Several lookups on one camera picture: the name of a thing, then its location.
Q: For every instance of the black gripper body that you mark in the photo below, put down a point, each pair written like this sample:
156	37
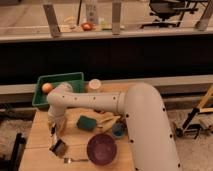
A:
53	132

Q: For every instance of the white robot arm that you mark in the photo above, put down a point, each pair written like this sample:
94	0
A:
153	146

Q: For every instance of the teal green sponge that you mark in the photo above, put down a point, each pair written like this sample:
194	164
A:
86	123

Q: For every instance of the metal spoon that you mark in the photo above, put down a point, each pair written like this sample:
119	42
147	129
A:
71	160

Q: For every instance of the orange ball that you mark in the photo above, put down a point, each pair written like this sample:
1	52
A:
47	87

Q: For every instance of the wooden utensil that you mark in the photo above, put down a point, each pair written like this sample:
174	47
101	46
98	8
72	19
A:
107	123

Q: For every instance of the purple bowl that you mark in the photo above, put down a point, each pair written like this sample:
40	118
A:
101	149

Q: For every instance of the green plastic bin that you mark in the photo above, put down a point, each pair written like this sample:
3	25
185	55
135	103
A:
76	80

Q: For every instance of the white cylindrical cup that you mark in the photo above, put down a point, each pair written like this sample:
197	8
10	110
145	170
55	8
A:
94	85

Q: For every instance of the small blue cup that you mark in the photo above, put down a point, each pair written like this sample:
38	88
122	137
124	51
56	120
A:
118	130

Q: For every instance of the red fruit on far table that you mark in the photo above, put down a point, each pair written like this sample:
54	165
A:
87	26

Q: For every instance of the clear bottle on far table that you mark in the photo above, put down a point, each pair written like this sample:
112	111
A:
92	11

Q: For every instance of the yellow black stand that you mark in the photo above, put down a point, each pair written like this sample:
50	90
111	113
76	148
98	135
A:
187	126

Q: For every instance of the black office chair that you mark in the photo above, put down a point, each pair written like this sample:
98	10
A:
165	9

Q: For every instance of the black frame at left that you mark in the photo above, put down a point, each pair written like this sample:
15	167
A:
10	165

